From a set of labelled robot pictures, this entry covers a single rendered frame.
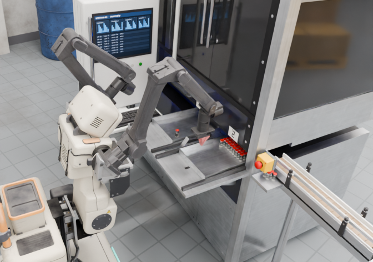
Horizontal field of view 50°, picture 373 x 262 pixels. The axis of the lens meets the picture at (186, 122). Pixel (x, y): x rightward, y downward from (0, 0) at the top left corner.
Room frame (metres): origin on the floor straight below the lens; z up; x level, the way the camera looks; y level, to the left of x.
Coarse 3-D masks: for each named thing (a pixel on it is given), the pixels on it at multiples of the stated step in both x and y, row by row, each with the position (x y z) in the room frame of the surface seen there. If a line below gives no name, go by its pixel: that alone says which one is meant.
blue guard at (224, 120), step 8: (160, 48) 2.55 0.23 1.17; (160, 56) 2.55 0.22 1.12; (168, 56) 2.46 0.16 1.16; (200, 80) 2.13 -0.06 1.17; (208, 88) 2.06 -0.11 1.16; (216, 96) 1.99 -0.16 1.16; (224, 104) 1.92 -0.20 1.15; (224, 112) 1.91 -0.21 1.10; (232, 112) 1.86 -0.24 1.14; (240, 112) 1.81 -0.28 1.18; (216, 120) 1.96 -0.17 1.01; (224, 120) 1.90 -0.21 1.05; (232, 120) 1.85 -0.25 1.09; (240, 120) 1.80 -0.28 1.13; (224, 128) 1.90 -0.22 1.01; (240, 128) 1.79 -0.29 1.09; (240, 136) 1.78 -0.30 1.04
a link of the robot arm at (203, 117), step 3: (201, 111) 1.61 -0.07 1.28; (198, 114) 1.61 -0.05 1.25; (201, 114) 1.59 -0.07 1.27; (204, 114) 1.59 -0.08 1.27; (207, 114) 1.59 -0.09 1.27; (198, 117) 1.61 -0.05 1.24; (201, 117) 1.59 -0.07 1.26; (204, 117) 1.59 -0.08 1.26; (207, 117) 1.59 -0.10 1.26; (201, 120) 1.59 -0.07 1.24; (204, 120) 1.59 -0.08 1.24; (207, 120) 1.59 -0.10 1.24
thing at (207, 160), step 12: (192, 144) 1.83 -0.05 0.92; (204, 144) 1.88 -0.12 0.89; (216, 144) 1.90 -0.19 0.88; (192, 156) 1.77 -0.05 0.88; (204, 156) 1.78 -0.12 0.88; (216, 156) 1.79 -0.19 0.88; (228, 156) 1.80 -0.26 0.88; (204, 168) 1.67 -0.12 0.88; (216, 168) 1.68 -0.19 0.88; (228, 168) 1.66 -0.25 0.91
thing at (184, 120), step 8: (176, 112) 2.16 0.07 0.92; (184, 112) 2.20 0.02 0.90; (192, 112) 2.23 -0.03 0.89; (152, 120) 2.06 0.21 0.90; (160, 120) 2.10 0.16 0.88; (168, 120) 2.11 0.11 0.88; (176, 120) 2.12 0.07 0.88; (184, 120) 2.13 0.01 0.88; (192, 120) 2.14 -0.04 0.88; (160, 128) 1.97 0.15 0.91; (168, 128) 2.02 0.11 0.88; (176, 128) 2.03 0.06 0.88; (184, 128) 2.04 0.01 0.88; (216, 128) 2.03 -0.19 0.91; (168, 136) 1.89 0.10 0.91; (184, 136) 1.96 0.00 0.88; (192, 136) 1.93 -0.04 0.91
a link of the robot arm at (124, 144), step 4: (128, 136) 1.35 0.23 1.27; (120, 140) 1.33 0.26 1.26; (124, 140) 1.34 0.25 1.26; (128, 140) 1.34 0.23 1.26; (132, 140) 1.33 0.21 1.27; (120, 144) 1.32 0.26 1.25; (124, 144) 1.32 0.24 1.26; (128, 144) 1.32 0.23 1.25; (132, 144) 1.32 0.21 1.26; (120, 148) 1.31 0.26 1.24; (124, 148) 1.30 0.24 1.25; (128, 148) 1.31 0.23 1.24; (124, 152) 1.30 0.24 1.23
